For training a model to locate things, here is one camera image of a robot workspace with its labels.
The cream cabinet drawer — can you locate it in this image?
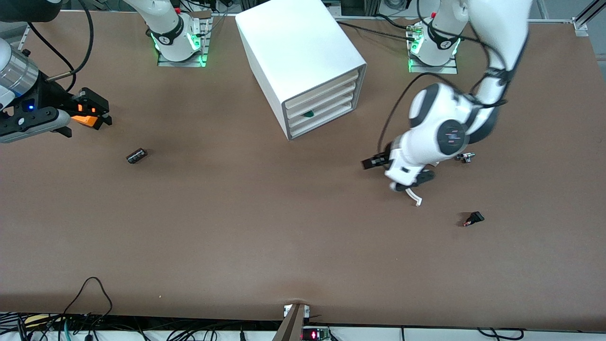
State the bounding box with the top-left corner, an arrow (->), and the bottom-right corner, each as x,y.
287,81 -> 359,120
288,91 -> 356,130
286,70 -> 360,111
289,100 -> 356,139

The white drawer cabinet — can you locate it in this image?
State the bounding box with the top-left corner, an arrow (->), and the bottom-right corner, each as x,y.
235,0 -> 368,141

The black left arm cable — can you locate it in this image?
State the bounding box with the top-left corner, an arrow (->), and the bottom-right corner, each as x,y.
377,0 -> 521,152

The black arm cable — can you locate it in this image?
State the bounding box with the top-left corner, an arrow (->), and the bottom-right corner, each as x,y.
26,0 -> 95,93
377,0 -> 521,152

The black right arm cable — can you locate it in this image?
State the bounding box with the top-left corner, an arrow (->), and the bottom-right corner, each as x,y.
26,0 -> 95,93

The aluminium frame rail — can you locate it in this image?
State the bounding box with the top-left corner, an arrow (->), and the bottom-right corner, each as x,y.
572,0 -> 606,37
9,14 -> 48,57

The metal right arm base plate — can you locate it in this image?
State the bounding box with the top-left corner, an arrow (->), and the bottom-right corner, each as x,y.
157,12 -> 210,68

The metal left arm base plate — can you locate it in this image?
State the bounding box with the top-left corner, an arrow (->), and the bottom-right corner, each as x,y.
407,23 -> 459,74

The long black power cable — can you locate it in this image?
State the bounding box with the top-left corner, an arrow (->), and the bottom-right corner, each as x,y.
331,14 -> 411,38

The brown camera mount bar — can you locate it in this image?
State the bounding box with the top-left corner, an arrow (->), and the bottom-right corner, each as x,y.
272,303 -> 311,341

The looped thin black cable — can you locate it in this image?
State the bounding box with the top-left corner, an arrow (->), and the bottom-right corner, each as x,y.
62,277 -> 114,327

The curved black floor cable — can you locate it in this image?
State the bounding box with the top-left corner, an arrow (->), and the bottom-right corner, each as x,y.
476,328 -> 526,341

